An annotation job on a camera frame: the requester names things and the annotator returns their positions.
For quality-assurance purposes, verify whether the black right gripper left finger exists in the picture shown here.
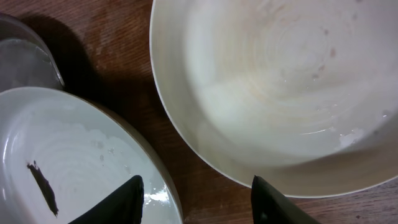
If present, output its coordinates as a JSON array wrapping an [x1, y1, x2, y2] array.
[[70, 175, 144, 224]]

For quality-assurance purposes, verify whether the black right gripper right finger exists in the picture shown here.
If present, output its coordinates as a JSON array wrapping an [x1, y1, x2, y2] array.
[[251, 175, 320, 224]]

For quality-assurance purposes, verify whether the light blue plate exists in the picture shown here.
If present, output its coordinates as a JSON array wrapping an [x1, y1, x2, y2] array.
[[1, 87, 183, 223]]

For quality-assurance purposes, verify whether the cream white plate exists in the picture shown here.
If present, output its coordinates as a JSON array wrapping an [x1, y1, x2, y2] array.
[[150, 0, 397, 198]]

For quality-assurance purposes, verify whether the grey serving tray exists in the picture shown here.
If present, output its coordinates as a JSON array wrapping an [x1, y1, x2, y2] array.
[[1, 14, 65, 91]]

